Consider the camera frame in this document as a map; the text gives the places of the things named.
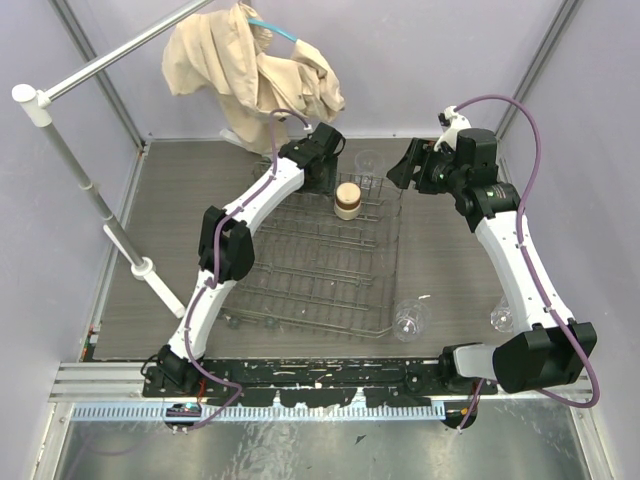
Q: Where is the grey slotted cable duct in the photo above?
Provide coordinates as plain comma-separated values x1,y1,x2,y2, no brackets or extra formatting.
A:
70,401,446,423

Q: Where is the aluminium frame rail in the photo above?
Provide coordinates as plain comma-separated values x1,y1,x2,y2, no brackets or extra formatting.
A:
49,362,592,402

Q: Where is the beige cloth garment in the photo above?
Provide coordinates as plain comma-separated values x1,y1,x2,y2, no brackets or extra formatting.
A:
162,2,346,154

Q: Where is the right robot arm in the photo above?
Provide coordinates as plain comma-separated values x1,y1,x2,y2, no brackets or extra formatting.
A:
386,128,597,394

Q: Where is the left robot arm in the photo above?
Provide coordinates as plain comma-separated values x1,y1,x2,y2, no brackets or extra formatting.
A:
156,123,346,396

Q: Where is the grey wire dish rack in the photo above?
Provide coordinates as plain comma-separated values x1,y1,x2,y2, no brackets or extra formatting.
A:
221,173,402,338

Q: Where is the clear cup behind rack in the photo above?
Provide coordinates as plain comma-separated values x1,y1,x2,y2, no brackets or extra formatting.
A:
354,150,385,190

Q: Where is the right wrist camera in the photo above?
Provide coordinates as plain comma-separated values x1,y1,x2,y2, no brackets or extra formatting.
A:
434,105,471,151

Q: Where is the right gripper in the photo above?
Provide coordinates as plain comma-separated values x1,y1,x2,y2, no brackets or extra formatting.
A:
387,137,467,195

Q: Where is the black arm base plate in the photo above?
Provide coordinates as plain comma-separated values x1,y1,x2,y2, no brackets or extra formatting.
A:
140,357,479,408

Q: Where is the teal clothes hanger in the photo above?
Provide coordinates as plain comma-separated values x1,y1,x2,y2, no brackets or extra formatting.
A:
248,18,299,44

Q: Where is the clear cup lying right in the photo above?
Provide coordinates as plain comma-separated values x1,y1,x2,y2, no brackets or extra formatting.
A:
490,296,513,333

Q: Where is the metal garment rail stand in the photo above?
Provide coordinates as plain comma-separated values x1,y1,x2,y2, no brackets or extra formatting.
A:
10,0,261,319

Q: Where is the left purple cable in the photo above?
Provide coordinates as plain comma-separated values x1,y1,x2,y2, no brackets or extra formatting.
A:
172,108,314,431

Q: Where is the beige brown travel cup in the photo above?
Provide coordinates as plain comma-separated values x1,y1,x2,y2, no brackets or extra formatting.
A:
334,182,361,221

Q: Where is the clear cup front of rack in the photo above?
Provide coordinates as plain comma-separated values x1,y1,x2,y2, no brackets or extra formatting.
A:
392,299,430,343

